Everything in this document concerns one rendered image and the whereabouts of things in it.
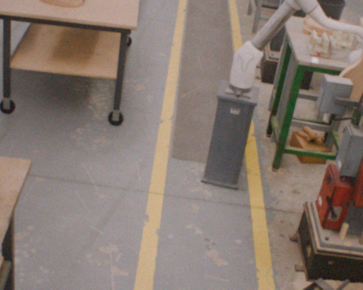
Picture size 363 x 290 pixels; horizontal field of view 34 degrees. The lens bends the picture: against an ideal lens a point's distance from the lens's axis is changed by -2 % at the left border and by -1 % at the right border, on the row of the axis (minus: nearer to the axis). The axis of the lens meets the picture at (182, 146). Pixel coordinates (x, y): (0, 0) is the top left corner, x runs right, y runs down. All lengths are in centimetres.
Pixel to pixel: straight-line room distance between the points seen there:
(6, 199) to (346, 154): 189
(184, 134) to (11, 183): 258
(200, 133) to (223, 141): 83
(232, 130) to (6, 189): 202
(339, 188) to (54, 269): 168
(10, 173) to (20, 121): 231
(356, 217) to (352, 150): 44
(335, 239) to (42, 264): 170
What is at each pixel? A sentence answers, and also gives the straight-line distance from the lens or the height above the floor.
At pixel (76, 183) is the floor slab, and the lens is 420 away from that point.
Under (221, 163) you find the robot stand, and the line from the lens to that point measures 428.
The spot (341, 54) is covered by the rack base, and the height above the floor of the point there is 98.
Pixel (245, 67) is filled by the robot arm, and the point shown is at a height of 90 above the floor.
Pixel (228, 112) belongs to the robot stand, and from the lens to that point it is 410.
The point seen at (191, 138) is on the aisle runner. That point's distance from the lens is 491.
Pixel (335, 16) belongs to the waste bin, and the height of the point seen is 58.
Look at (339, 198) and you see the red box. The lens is 355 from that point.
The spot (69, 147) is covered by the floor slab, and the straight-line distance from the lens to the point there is 459.
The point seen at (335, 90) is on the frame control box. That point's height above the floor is 107.
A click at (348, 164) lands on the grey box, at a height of 74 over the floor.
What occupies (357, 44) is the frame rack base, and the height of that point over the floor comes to 107.
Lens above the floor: 235
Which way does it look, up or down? 30 degrees down
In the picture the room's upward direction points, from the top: 9 degrees clockwise
